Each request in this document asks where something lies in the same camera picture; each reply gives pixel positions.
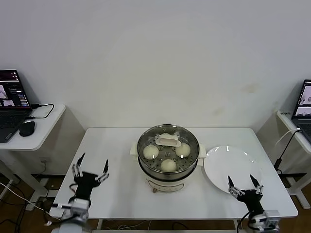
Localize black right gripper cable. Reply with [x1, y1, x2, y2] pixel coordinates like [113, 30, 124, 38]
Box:
[237, 211, 251, 233]

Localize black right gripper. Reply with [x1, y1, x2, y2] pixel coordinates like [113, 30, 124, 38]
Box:
[227, 174, 265, 214]

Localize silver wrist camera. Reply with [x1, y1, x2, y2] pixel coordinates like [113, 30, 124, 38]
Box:
[255, 210, 280, 230]
[52, 198, 89, 220]

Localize black hanging cable with plug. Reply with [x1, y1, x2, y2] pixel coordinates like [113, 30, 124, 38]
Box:
[274, 130, 301, 168]

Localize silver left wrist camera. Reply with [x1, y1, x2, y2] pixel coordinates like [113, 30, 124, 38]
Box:
[52, 198, 89, 220]

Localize grey laptop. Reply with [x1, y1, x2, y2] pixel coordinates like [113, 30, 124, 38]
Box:
[291, 78, 311, 144]

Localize white side table with mouse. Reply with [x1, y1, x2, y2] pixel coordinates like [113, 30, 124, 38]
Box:
[0, 104, 66, 211]

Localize black laptop power cable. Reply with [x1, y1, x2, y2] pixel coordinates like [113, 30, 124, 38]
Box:
[25, 103, 54, 120]

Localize white floor cable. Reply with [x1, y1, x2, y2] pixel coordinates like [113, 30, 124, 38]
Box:
[0, 182, 60, 221]

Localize black computer mouse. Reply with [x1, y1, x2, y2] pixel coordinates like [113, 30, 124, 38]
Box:
[18, 121, 36, 137]

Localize black laptop purple screen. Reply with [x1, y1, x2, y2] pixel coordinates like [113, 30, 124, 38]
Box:
[0, 69, 33, 144]

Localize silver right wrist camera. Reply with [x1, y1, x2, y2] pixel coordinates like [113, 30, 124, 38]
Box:
[255, 210, 280, 230]

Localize white round plate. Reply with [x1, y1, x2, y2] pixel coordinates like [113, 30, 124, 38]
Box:
[203, 145, 263, 195]

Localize stainless steel steamer basket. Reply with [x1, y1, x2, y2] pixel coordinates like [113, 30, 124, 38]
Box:
[128, 124, 206, 177]

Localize round glass pot lid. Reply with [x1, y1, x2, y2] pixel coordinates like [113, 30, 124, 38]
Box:
[137, 124, 199, 170]

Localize cream electric cooking pot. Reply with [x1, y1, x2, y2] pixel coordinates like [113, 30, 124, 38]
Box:
[137, 155, 204, 195]

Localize white steamed baozi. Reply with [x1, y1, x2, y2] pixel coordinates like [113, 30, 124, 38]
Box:
[142, 145, 159, 160]
[175, 142, 191, 158]
[160, 132, 172, 148]
[160, 159, 177, 172]

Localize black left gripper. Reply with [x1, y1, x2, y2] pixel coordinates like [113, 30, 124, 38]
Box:
[72, 152, 109, 201]

